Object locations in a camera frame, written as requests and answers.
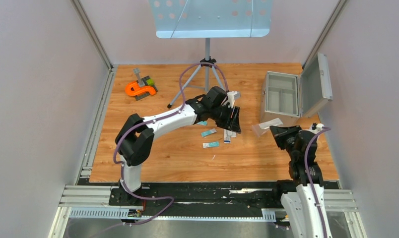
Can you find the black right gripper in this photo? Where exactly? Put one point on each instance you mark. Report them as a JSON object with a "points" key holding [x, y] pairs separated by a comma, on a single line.
{"points": [[279, 133]]}

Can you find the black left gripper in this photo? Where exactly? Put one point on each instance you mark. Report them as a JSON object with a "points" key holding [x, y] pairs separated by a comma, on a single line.
{"points": [[232, 124]]}

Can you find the small white blue box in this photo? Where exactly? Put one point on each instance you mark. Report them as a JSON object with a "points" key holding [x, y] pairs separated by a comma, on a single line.
{"points": [[227, 136]]}

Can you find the white pads zip bag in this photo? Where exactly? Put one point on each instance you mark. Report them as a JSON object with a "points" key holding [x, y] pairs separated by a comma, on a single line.
{"points": [[264, 127]]}

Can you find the blue white sachet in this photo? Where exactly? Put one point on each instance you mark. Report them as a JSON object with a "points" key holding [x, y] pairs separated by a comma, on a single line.
{"points": [[210, 144], [208, 132]]}

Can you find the white pad strips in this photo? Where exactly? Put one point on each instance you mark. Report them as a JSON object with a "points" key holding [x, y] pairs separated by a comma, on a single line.
{"points": [[231, 134]]}

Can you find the grey plastic tray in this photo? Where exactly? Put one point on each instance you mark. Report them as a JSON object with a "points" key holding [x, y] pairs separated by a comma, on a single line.
{"points": [[281, 94]]}

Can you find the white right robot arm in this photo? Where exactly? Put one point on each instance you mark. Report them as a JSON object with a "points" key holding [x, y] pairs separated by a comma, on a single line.
{"points": [[302, 196]]}

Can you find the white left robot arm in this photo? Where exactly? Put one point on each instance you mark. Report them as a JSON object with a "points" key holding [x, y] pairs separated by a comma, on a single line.
{"points": [[135, 139]]}

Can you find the blue Basewing sachet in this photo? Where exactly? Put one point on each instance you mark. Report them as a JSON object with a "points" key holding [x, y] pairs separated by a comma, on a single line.
{"points": [[202, 123]]}

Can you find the grey metal case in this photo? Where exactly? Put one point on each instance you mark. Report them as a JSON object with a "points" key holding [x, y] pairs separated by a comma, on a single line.
{"points": [[314, 92]]}

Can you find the orange grey toy fixture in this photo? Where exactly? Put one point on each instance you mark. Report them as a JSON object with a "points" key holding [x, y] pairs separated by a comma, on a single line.
{"points": [[142, 87]]}

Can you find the blue music stand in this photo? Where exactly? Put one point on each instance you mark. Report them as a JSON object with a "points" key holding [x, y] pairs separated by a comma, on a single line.
{"points": [[211, 19]]}

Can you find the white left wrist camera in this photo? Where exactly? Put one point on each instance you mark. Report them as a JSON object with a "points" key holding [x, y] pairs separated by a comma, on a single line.
{"points": [[232, 96]]}

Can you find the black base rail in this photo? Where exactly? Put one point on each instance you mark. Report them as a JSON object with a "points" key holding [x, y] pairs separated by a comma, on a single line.
{"points": [[205, 199]]}

